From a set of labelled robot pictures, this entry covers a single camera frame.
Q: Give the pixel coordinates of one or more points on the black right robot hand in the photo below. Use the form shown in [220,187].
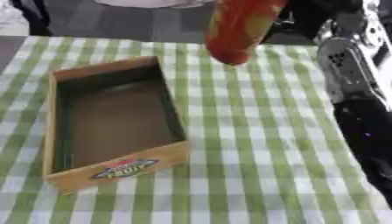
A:
[311,17]

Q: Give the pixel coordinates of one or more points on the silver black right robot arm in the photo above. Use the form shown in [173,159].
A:
[357,96]

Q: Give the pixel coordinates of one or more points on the tan cardboard box brown inside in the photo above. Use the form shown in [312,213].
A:
[120,122]

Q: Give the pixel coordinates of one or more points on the white cloth bundle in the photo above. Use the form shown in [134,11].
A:
[153,3]

